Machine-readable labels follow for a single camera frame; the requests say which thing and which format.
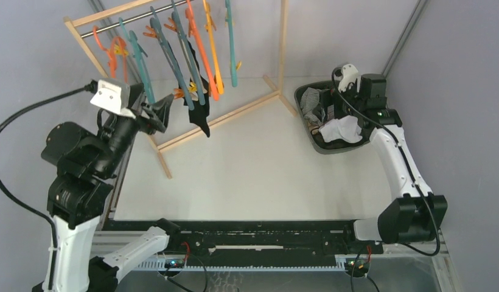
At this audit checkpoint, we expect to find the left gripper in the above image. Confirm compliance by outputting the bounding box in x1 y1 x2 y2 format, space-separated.
96 81 175 173

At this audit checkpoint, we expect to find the teal hanger front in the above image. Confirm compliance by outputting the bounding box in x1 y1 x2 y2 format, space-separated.
119 17 156 104

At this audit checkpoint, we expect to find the teal hanger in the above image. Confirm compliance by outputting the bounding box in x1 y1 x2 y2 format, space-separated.
225 0 242 88
170 0 206 106
119 17 156 104

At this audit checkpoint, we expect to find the orange clip hanger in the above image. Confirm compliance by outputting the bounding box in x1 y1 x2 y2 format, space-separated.
92 26 129 83

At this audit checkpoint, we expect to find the slate blue clip hanger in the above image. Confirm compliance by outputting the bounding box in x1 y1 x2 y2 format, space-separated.
150 6 195 111

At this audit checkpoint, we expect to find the white underwear black trim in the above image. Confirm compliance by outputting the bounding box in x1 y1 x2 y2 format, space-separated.
318 116 363 144

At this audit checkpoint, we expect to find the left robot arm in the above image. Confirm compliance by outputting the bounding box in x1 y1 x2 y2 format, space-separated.
33 78 182 291

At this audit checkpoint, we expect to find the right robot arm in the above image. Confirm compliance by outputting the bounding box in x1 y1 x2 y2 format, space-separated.
332 69 448 253

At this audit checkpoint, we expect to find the black hanging underwear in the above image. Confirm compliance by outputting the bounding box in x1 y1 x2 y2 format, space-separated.
187 40 211 137

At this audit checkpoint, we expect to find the teal hanger back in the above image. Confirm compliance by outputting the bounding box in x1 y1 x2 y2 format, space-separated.
225 0 242 88

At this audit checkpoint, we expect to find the orange hanger on rack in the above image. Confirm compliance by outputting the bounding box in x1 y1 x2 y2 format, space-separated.
185 0 220 101

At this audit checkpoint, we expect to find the yellow hanger on rack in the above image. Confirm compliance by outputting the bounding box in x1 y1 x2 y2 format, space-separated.
203 0 224 95

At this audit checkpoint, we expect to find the wooden clothes rack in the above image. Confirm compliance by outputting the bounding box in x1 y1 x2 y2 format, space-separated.
63 0 299 179

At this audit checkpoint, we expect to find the dark green laundry basket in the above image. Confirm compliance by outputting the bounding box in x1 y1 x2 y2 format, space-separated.
294 81 369 155

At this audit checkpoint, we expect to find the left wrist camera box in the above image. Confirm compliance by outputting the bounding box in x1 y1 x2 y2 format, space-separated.
90 78 135 119

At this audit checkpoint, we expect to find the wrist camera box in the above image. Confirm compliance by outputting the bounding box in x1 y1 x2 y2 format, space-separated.
338 63 360 93
90 78 135 119

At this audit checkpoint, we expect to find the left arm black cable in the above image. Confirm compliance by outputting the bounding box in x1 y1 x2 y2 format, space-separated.
0 80 99 292

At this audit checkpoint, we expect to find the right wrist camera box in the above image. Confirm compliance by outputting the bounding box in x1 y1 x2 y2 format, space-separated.
338 63 360 93

